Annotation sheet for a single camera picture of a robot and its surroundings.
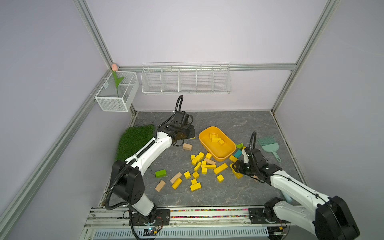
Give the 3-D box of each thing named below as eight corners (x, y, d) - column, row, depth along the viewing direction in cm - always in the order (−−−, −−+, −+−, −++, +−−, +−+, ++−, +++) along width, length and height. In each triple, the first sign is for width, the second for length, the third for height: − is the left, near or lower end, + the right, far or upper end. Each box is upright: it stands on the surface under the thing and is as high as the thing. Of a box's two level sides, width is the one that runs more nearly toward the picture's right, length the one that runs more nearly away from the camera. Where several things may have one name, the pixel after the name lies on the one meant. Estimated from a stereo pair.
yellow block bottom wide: (191, 192, 83) (191, 191, 81) (189, 186, 85) (189, 185, 83) (201, 189, 84) (201, 187, 82) (200, 183, 86) (200, 182, 85)
